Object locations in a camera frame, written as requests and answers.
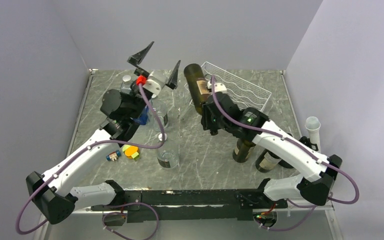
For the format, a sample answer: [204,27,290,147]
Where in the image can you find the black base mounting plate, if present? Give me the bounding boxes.
[91,189,288,223]

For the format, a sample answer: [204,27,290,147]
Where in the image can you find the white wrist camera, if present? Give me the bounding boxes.
[143,70,168,96]
[206,81,227,94]

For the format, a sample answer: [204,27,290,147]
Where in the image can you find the white wire wine rack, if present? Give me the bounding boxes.
[179,61,272,115]

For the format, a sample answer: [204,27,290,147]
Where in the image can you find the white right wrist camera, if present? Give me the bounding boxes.
[206,81,227,94]

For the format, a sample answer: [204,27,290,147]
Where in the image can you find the small clear silver-cap bottle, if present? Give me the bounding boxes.
[148,97,169,132]

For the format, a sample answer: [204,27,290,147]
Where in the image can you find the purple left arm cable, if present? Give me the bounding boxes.
[15,75,166,240]

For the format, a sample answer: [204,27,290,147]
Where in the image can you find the black microphone stand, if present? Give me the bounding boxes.
[278,136,320,169]

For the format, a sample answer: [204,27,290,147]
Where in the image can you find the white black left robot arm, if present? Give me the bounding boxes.
[26,47,179,225]

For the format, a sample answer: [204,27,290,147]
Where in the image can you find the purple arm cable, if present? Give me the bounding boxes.
[210,74,361,232]
[15,75,166,240]

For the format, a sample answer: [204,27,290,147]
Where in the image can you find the dark olive wine bottle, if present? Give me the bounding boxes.
[183,63,211,115]

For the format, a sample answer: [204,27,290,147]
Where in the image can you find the blue water bottle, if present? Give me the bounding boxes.
[119,74,150,126]

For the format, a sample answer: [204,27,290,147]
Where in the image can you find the orange green toy block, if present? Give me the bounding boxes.
[121,144,141,161]

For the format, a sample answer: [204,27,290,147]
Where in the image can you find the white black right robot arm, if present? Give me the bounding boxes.
[201,92,343,208]

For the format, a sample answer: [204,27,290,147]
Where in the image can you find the green labelled wine bottle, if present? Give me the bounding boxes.
[255,149,282,173]

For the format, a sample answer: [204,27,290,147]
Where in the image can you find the clear silver cap bottle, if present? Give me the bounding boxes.
[156,133,180,169]

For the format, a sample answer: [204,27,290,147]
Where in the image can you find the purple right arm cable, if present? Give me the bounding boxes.
[210,74,361,232]

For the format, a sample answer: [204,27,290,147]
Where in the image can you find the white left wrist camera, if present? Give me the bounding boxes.
[143,70,168,96]

